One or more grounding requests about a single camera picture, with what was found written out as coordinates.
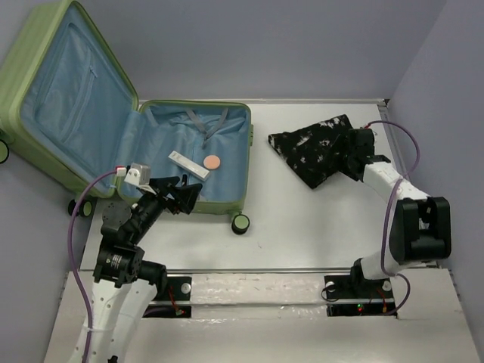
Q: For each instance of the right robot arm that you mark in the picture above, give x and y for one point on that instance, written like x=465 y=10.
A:
x=416 y=226

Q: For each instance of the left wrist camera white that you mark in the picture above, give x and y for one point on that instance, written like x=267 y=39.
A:
x=138 y=175

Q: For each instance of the round peach compact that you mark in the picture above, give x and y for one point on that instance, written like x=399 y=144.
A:
x=212 y=162

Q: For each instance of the black white patterned garment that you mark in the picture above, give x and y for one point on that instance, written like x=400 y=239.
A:
x=313 y=152

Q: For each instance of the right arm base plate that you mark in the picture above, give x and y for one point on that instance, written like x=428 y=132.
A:
x=346 y=298

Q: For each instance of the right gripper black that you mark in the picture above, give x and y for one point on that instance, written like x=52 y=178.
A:
x=346 y=171

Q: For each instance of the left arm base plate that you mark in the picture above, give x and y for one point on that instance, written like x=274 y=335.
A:
x=174 y=301

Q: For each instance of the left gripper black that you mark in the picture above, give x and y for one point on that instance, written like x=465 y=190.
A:
x=185 y=196

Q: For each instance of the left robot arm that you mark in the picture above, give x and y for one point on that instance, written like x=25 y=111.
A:
x=124 y=283

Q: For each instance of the green hard-shell suitcase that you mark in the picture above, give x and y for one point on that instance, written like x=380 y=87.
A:
x=68 y=107

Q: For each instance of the white rectangular box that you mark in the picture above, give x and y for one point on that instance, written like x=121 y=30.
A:
x=188 y=165

